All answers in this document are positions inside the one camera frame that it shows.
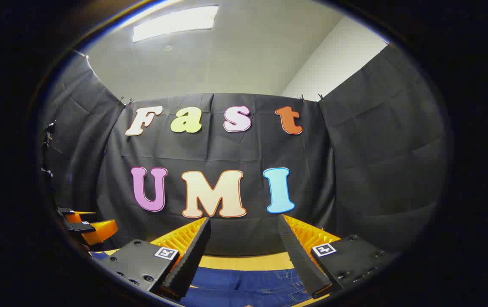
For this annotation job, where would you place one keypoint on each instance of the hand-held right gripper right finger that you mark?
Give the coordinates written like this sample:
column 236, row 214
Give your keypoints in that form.
column 297, row 251

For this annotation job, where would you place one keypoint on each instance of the ceiling light panel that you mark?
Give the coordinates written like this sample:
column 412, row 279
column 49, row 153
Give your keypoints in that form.
column 175, row 22

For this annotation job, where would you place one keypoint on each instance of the black backdrop cloth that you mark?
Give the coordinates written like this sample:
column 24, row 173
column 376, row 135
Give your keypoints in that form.
column 363, row 170

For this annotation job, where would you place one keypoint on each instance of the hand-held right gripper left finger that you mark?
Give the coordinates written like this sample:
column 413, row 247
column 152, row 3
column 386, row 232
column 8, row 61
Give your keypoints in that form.
column 192, row 251

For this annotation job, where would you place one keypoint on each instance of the blue jeans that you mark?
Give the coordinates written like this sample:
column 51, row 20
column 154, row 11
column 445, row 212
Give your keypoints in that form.
column 244, row 285

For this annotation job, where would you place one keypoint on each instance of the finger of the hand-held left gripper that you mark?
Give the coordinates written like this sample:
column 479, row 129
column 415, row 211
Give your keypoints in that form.
column 73, row 213
column 99, row 232

